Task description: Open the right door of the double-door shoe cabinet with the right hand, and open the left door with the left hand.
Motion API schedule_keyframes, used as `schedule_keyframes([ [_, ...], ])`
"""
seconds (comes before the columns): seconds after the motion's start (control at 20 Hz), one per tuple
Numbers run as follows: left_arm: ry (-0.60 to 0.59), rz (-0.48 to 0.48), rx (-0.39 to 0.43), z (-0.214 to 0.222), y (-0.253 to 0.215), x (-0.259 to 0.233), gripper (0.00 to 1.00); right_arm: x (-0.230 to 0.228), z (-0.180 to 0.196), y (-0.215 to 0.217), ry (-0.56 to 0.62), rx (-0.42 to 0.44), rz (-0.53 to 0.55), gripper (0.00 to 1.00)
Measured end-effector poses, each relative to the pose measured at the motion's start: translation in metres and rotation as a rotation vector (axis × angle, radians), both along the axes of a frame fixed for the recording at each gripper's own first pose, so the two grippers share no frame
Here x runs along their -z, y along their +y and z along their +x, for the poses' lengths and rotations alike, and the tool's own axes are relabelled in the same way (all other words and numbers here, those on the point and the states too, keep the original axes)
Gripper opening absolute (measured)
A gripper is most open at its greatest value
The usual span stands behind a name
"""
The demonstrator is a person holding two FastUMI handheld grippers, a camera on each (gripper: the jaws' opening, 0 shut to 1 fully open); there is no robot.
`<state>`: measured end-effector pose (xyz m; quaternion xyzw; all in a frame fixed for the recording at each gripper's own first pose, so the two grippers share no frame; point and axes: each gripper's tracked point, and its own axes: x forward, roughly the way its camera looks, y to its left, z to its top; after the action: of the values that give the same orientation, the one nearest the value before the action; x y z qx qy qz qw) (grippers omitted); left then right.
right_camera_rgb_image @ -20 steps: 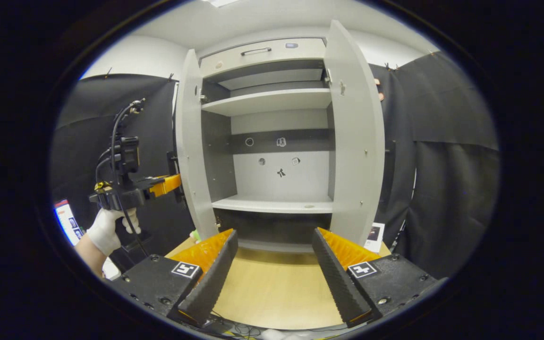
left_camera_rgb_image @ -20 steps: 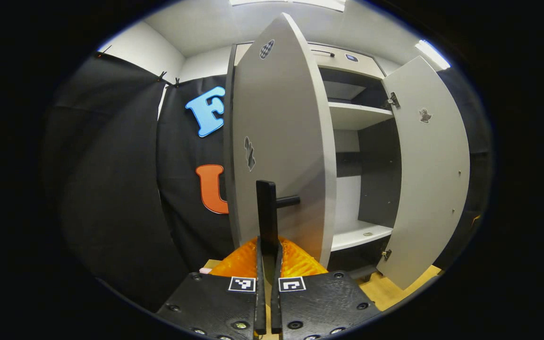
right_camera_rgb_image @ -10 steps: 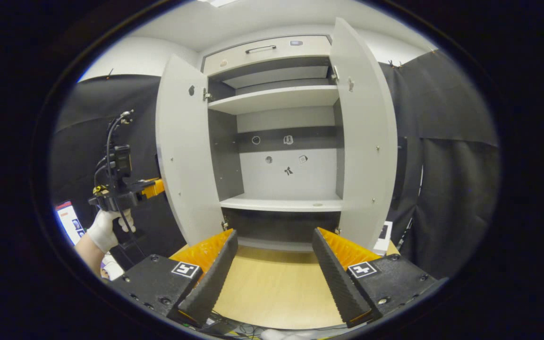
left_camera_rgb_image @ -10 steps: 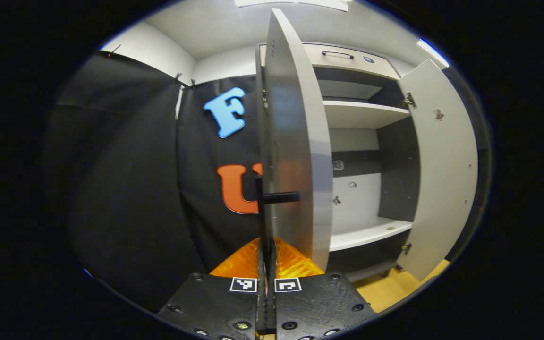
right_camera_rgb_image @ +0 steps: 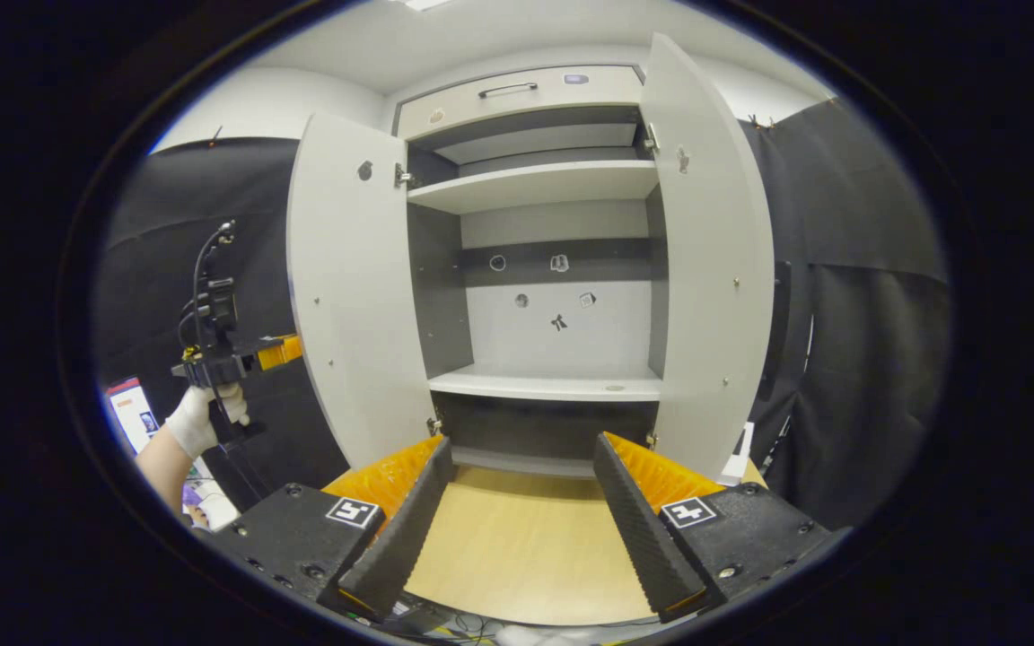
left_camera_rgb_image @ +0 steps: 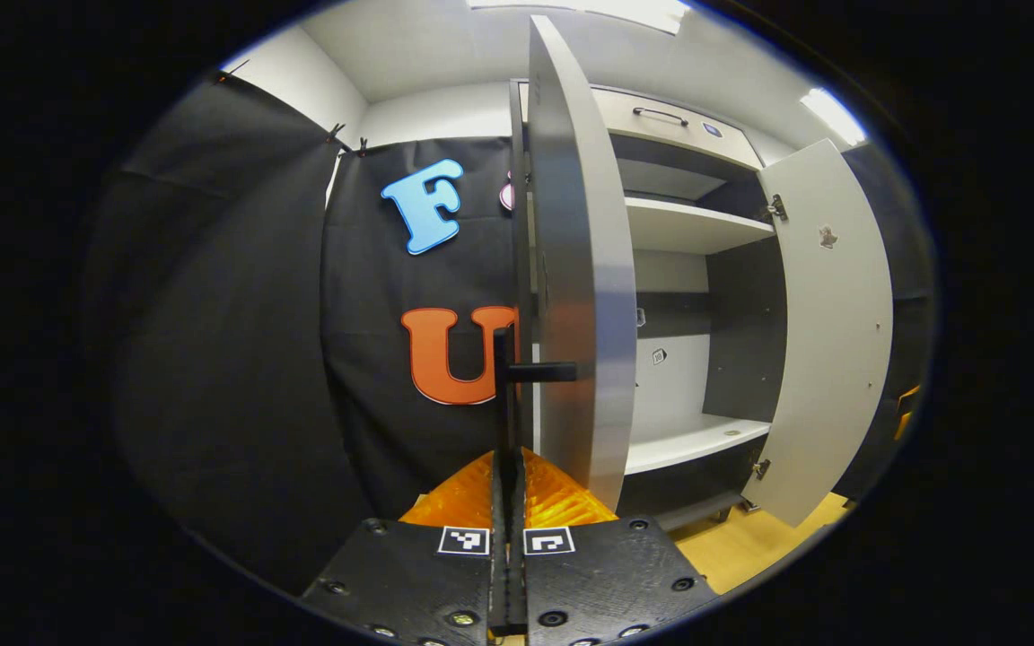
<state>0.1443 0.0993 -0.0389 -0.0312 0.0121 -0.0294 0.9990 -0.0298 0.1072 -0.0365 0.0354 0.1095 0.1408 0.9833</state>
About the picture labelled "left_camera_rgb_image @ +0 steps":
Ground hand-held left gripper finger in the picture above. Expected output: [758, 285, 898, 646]
[300, 449, 510, 646]
[508, 446, 720, 646]

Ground grey cabinet door box stickers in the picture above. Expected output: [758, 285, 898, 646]
[741, 137, 895, 528]

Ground black door handle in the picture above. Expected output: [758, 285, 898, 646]
[492, 326, 579, 476]

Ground grey double-door shoe cabinet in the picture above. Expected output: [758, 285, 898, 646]
[508, 79, 787, 532]

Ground grey cabinet door checkered sticker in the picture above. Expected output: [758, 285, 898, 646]
[526, 13, 639, 514]

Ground grey cabinet drawer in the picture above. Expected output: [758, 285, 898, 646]
[591, 87, 765, 171]

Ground long ceiling light strip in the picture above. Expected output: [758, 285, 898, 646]
[800, 87, 868, 147]

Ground black backdrop cloth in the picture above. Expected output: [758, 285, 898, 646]
[86, 72, 931, 598]

